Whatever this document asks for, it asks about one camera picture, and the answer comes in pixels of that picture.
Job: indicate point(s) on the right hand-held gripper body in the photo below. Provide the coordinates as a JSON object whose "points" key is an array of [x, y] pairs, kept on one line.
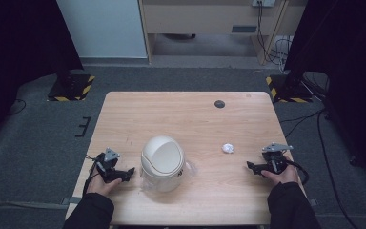
{"points": [[274, 159]]}

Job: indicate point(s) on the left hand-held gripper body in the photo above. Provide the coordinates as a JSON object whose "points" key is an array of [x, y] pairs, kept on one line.
{"points": [[107, 165]]}

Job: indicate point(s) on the person's right hand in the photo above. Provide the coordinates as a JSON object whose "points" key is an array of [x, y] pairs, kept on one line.
{"points": [[282, 176]]}

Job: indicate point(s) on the person's left hand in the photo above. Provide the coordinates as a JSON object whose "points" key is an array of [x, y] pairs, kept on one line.
{"points": [[103, 186]]}

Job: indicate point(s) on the crumpled white paper ball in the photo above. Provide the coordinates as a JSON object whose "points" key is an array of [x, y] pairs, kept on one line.
{"points": [[227, 148]]}

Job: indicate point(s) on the white swing-lid trash can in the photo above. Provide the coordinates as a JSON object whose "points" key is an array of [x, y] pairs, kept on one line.
{"points": [[162, 162]]}

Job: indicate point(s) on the dark round table grommet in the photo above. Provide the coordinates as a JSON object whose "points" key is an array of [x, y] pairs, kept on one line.
{"points": [[219, 104]]}

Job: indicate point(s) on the black striped stand base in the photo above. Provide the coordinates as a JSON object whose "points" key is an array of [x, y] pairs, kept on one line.
{"points": [[287, 89], [71, 87]]}

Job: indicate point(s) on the black curtain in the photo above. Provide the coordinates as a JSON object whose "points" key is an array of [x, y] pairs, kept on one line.
{"points": [[19, 47], [346, 63]]}

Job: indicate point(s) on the white panel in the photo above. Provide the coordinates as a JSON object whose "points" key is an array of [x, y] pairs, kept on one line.
{"points": [[101, 28]]}

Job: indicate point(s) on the grey power strip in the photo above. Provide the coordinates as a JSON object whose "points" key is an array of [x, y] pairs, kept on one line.
{"points": [[263, 2]]}

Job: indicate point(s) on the light wooden desk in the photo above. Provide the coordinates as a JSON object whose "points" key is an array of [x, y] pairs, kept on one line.
{"points": [[197, 19]]}

